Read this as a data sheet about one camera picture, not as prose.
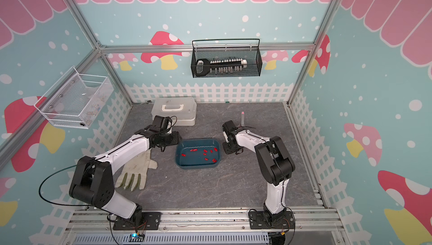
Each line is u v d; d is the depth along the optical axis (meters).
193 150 0.97
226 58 0.94
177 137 0.83
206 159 0.94
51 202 0.43
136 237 0.73
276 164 0.51
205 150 0.97
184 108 1.02
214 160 0.93
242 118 0.89
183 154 0.95
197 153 0.96
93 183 0.45
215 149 0.97
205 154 0.96
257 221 0.74
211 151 0.97
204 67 0.89
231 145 0.82
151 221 0.74
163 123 0.73
